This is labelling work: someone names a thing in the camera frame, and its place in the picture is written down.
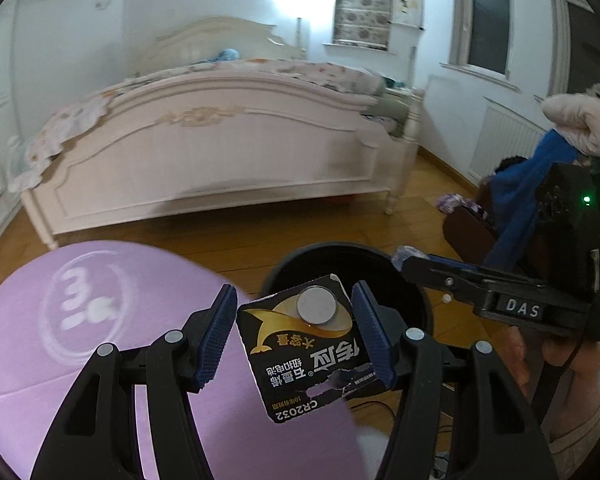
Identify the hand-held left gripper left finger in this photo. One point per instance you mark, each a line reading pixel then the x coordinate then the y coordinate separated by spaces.
pixel 215 335

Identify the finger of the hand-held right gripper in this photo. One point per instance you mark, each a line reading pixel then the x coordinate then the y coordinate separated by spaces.
pixel 445 277

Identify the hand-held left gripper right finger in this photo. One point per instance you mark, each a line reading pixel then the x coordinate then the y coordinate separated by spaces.
pixel 372 335

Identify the black coin battery card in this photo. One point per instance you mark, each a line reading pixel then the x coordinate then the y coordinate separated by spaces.
pixel 300 355

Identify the black trash bin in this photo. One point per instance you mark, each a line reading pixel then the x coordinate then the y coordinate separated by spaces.
pixel 330 265

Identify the person's right forearm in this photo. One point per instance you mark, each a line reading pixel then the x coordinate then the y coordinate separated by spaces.
pixel 575 440

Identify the person's right hand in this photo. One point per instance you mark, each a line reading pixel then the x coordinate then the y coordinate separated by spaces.
pixel 587 365

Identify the blue cloth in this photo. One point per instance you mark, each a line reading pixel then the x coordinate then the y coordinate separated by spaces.
pixel 520 200

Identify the floral cloth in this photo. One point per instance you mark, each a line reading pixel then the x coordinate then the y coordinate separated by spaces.
pixel 457 203

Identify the white radiator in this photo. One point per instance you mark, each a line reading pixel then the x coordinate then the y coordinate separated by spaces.
pixel 505 145

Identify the pink cloth bundle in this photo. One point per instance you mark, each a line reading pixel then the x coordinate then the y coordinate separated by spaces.
pixel 585 120

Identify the green cushion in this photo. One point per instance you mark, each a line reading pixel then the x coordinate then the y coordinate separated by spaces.
pixel 390 116

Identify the cream wooden bed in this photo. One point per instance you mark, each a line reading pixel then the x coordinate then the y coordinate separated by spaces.
pixel 205 160

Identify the purple tablecloth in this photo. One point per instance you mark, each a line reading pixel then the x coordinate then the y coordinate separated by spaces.
pixel 30 360

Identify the white framed window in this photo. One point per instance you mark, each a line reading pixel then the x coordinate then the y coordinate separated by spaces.
pixel 490 25
pixel 587 50

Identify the floral blanket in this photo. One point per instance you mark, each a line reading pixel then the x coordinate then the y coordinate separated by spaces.
pixel 60 130

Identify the blue plush toy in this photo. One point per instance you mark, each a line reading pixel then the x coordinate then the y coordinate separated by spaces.
pixel 227 55

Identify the patterned roller blind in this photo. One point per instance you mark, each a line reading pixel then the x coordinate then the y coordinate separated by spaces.
pixel 362 5

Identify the wall poster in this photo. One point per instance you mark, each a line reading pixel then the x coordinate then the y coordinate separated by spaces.
pixel 409 2

